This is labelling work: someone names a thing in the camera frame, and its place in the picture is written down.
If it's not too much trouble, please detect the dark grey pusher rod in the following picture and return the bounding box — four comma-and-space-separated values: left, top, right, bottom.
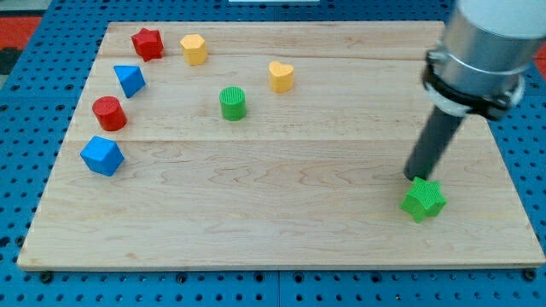
404, 107, 464, 181

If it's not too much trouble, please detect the red star block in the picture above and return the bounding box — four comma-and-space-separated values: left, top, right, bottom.
131, 28, 164, 62

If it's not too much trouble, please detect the yellow hexagon block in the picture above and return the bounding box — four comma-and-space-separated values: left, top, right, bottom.
180, 34, 208, 66

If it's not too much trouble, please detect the green star block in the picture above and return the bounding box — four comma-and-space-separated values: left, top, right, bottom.
400, 177, 447, 223

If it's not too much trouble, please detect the yellow heart block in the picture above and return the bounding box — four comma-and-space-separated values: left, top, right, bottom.
269, 61, 294, 93

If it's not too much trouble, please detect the blue triangle block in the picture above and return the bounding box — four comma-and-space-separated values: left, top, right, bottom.
113, 66, 146, 98

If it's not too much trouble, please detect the red cylinder block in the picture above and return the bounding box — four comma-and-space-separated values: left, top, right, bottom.
92, 96, 127, 131

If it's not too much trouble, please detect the light wooden board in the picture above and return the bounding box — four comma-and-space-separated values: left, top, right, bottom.
18, 21, 545, 271

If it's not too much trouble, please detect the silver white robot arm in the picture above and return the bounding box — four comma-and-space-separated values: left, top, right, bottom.
422, 0, 545, 120

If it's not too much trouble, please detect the green cylinder block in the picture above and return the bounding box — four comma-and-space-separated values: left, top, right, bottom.
219, 86, 247, 121

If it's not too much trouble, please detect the blue cube block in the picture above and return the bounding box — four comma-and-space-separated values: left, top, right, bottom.
80, 136, 125, 177

